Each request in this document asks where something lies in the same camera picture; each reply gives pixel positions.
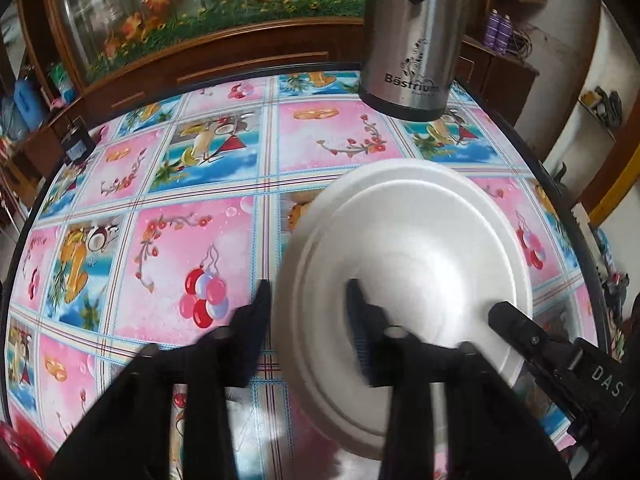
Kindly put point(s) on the small black jar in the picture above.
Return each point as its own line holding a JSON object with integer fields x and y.
{"x": 77, "y": 145}

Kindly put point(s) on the stainless steel thermos jug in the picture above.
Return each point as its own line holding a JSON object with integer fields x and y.
{"x": 410, "y": 35}

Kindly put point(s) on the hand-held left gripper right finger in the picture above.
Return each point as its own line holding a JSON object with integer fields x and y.
{"x": 362, "y": 330}

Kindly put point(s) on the blue thermos flask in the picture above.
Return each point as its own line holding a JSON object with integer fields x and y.
{"x": 27, "y": 105}

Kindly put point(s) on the white foam bowl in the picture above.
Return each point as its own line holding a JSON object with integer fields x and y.
{"x": 425, "y": 240}

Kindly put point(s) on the green label plastic bottle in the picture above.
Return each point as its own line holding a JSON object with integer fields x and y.
{"x": 65, "y": 85}

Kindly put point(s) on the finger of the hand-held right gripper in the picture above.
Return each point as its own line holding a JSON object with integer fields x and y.
{"x": 520, "y": 332}

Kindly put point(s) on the wooden cabinet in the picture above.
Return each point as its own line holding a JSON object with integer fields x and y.
{"x": 250, "y": 52}

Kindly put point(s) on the dark shoes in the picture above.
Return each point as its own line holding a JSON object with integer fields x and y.
{"x": 602, "y": 105}

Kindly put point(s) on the large red glass dish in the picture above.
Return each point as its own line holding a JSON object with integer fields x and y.
{"x": 20, "y": 447}

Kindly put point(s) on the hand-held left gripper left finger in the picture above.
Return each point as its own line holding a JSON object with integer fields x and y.
{"x": 247, "y": 345}

